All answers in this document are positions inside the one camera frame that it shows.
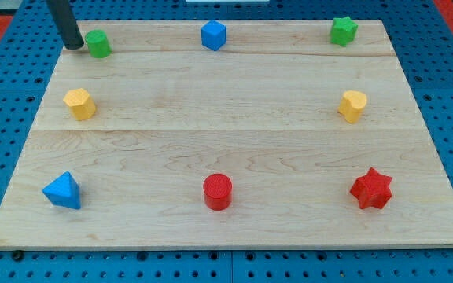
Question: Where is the blue cube block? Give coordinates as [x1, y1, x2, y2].
[201, 20, 227, 51]

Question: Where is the red cylinder block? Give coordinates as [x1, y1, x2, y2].
[203, 173, 233, 211]

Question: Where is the light wooden board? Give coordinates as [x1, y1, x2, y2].
[0, 20, 453, 251]

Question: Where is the yellow heart block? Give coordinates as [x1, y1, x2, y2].
[337, 90, 367, 123]

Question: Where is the yellow hexagon block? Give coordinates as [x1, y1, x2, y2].
[63, 88, 96, 121]

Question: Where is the red star block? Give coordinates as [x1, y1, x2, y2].
[350, 167, 392, 209]

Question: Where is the green cylinder block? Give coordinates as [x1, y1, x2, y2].
[85, 29, 112, 58]

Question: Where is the green star block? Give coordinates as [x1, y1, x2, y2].
[330, 17, 359, 47]

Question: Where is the blue triangle block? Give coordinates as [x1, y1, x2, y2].
[42, 171, 81, 209]

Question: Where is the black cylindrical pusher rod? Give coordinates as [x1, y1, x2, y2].
[46, 0, 84, 50]

